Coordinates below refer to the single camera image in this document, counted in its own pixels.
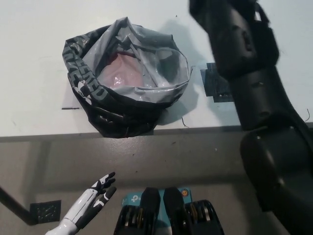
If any black table leg bar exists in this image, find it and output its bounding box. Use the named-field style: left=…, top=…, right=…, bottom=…
left=0, top=186, right=34, bottom=225

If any black tape patch on table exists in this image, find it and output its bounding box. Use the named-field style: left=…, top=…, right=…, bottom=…
left=200, top=62, right=234, bottom=103

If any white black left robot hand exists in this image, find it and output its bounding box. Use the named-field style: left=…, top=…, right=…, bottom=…
left=62, top=171, right=117, bottom=228

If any pink plastic pouch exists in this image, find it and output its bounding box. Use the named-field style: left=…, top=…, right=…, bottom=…
left=102, top=53, right=145, bottom=88

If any black tape square on floor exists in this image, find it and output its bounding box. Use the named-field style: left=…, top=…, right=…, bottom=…
left=29, top=199, right=62, bottom=224

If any black plastic bag grey lining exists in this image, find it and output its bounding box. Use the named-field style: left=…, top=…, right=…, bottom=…
left=63, top=17, right=191, bottom=138

